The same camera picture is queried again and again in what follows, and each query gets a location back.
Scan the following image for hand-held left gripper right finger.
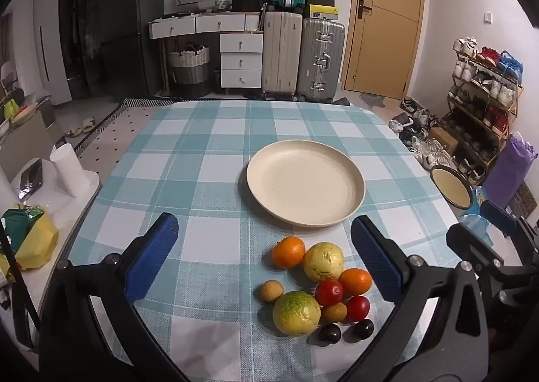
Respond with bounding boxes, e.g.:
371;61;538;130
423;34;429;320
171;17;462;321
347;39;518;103
345;215;490;382

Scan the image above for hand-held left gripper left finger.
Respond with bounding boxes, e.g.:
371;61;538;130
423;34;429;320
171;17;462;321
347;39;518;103
40;212;186;382

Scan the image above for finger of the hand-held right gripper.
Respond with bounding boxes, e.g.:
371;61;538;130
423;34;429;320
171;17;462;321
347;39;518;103
446;224;504;277
480;200;518;235

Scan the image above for orange tangerine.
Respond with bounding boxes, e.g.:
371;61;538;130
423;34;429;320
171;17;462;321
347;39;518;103
338;268;373;297
271;236;306;270

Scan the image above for red cherry tomato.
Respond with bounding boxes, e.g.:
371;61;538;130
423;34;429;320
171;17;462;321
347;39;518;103
345;295;371;322
315;279;344;307

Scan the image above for green-yellow round citrus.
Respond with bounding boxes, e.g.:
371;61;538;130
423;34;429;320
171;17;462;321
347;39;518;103
272;290;322;337

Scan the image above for cream round plate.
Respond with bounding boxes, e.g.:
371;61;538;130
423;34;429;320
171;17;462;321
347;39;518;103
246;140;365;228

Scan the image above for brown kiwi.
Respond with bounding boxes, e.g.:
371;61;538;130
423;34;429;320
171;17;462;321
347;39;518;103
259;281;279;303

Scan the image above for blue plastic bag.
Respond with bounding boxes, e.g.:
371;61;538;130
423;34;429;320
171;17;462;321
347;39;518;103
461;190;494;235

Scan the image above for purple gift bag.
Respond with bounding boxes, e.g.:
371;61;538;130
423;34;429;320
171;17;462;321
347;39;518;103
482;133;536;211

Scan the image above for dark-rimmed cream bowl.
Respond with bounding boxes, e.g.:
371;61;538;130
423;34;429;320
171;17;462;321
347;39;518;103
430;165;475;210

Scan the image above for dark purple plum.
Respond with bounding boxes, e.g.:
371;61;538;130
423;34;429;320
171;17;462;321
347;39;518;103
317;323;342;345
353;318;375;341

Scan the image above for brown cardboard box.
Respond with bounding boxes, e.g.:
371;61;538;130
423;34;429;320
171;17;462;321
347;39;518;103
429;127;459;155

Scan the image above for wooden shoe rack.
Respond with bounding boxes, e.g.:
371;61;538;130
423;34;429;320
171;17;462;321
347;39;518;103
442;38;524;181

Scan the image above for pile of loose shoes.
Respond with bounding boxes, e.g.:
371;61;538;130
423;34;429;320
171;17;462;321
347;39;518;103
387;97;459;173

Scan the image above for teal checked tablecloth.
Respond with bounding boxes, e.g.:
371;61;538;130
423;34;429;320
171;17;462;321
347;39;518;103
59;100;489;382

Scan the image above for white side table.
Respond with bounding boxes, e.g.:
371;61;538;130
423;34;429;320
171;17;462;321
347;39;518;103
0;156;102;324

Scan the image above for yellow plastic bag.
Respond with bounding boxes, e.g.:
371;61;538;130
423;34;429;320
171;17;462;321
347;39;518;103
0;205;59;272

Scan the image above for white paper roll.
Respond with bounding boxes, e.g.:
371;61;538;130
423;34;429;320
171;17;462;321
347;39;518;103
50;143;90;198

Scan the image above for rows of racked sneakers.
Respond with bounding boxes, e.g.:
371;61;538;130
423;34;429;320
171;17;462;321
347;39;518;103
447;37;524;180

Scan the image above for patterned floor rug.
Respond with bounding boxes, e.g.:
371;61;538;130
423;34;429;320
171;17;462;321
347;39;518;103
71;97;173;164

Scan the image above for green snack packet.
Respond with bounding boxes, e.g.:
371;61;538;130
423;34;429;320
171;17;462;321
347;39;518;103
1;206;45;252

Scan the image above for pair of beige slippers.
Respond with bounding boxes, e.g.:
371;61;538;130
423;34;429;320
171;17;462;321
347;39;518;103
63;116;97;138

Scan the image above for grey door mat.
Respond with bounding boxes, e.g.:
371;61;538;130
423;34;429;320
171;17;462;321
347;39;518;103
360;92;390;110

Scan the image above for woven laundry basket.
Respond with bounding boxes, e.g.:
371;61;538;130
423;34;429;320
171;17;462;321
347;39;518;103
169;42;210;98

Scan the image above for silver suitcase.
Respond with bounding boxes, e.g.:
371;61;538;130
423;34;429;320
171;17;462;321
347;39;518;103
297;19;346;104

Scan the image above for white drawer unit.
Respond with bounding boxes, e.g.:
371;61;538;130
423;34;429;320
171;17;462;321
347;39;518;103
219;32;264;90

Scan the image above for wooden door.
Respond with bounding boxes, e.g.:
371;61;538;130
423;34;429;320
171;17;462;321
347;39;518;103
340;0;427;101

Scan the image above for beige suitcase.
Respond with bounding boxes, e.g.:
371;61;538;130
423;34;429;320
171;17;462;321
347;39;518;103
262;10;303;100

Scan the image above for grey refrigerator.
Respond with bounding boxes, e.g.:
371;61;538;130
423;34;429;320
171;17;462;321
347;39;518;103
99;0;165;97

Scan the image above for white vanity desk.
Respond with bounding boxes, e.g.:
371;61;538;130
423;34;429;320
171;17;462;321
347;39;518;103
148;11;264;40

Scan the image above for dark tall cabinet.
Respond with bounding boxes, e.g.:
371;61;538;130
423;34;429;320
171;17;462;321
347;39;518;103
59;0;106;101

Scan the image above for yellow shoe box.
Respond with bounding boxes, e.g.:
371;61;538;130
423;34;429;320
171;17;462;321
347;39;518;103
303;4;340;21

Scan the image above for black storage box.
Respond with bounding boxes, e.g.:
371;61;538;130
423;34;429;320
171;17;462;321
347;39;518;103
231;0;267;12

